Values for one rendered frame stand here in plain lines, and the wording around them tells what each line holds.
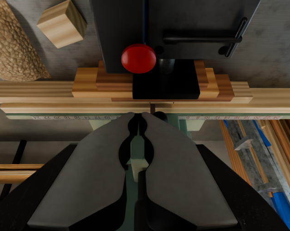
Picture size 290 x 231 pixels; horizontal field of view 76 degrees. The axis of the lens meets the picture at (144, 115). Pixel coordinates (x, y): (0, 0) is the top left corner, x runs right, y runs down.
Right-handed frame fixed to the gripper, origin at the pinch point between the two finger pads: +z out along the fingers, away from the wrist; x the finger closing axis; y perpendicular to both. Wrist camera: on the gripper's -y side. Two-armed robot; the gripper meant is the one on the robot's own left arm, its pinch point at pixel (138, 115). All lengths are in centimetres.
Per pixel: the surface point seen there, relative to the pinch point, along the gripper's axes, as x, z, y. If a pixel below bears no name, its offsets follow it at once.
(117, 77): -3.7, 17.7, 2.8
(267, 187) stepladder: 59, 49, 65
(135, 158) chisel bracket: -0.6, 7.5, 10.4
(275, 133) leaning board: 101, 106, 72
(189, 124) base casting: 19, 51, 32
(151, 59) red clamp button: 1.1, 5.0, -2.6
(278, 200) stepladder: 60, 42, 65
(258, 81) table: 23.1, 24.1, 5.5
